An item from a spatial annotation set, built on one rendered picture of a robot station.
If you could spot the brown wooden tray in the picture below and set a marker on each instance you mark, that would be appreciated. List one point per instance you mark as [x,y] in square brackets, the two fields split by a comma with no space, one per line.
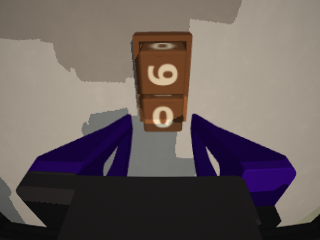
[184,37]

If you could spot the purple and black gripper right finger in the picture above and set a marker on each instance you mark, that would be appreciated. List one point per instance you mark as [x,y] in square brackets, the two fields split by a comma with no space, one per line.
[267,173]

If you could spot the brown number cube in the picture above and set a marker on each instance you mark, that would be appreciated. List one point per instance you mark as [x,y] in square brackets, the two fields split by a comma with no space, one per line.
[163,113]
[162,67]

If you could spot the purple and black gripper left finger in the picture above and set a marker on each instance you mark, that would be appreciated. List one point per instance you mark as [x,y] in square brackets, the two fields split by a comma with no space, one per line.
[87,155]

